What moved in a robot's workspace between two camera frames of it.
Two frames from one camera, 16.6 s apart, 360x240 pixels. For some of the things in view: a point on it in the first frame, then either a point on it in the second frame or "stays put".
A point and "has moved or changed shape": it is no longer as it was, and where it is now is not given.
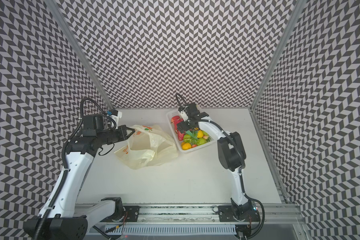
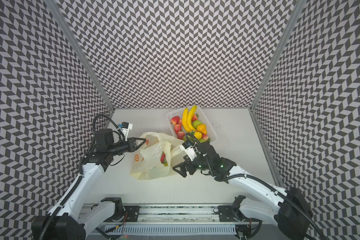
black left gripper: [123, 136] → [132, 143]
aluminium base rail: [206, 214] stays put
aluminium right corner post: [298, 8] stays put
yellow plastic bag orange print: [148, 146] has moved or changed shape
